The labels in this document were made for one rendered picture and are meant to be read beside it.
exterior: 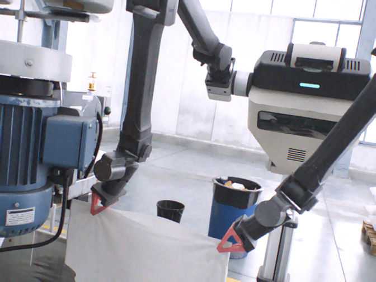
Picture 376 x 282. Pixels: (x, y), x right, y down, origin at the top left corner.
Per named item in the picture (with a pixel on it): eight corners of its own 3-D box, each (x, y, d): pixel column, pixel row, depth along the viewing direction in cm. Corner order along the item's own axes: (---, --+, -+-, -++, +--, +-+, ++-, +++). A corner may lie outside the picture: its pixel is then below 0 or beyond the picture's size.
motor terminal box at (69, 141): (93, 172, 72) (99, 117, 70) (84, 186, 61) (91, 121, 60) (51, 168, 70) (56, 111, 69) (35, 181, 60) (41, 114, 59)
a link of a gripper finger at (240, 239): (207, 241, 86) (238, 222, 83) (214, 233, 93) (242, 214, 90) (224, 265, 85) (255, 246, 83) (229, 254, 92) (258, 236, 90)
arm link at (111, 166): (154, 144, 93) (130, 131, 97) (129, 145, 83) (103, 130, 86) (138, 183, 95) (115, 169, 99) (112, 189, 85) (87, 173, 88)
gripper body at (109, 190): (88, 189, 94) (102, 169, 92) (108, 182, 103) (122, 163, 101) (104, 206, 92) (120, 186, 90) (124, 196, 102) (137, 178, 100)
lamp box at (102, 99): (108, 123, 118) (111, 97, 117) (101, 123, 114) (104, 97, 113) (89, 120, 121) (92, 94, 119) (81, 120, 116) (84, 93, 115)
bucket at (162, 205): (185, 228, 364) (189, 203, 361) (175, 237, 336) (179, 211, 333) (159, 221, 373) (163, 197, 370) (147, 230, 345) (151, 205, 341)
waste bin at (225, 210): (255, 245, 345) (267, 182, 337) (248, 267, 296) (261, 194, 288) (209, 233, 358) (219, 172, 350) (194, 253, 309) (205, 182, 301)
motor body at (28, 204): (65, 222, 71) (78, 101, 68) (4, 251, 56) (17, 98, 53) (6, 206, 75) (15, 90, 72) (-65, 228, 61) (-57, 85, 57)
